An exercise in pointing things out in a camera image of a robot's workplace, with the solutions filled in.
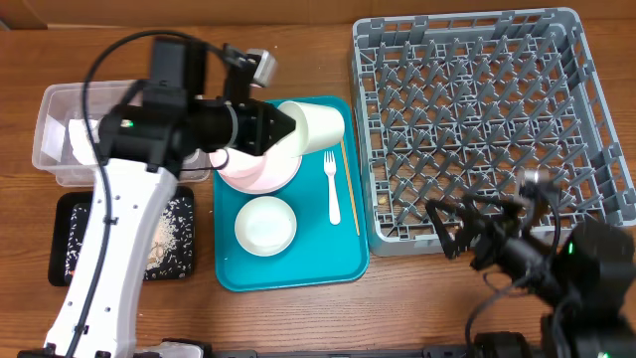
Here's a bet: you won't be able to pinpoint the small pink plate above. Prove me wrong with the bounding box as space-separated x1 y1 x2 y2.
209 148 266 179

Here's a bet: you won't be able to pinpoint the large pink plate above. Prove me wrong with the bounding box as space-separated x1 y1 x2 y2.
218 149 302 195

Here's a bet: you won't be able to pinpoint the white cup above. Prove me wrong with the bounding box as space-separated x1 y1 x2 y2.
277 100 345 157

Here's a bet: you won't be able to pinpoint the grey dishwasher rack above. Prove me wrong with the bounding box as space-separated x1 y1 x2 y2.
352 8 635 257

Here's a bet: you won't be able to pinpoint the black tray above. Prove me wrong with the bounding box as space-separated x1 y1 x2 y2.
48 186 195 286

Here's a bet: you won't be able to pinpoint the clear plastic bin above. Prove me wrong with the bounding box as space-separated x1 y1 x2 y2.
31 78 214 188

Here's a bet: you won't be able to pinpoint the wooden chopstick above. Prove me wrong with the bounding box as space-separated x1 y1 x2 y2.
340 136 360 237

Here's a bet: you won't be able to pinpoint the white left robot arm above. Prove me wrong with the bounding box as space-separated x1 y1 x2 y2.
36 30 296 357

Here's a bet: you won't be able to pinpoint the white tissue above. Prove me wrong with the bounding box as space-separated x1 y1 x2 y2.
68 119 96 166

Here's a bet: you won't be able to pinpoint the white plastic fork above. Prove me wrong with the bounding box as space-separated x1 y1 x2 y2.
324 151 341 225

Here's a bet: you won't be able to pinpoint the teal plastic tray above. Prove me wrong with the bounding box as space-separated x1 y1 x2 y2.
214 95 370 292

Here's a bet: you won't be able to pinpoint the white bowl with peanuts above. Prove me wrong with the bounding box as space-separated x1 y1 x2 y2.
235 196 297 257

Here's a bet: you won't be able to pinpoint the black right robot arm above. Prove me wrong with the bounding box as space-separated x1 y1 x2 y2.
426 195 635 357

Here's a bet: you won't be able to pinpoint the spilled rice and peanuts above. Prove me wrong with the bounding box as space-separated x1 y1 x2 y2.
64 196 195 285

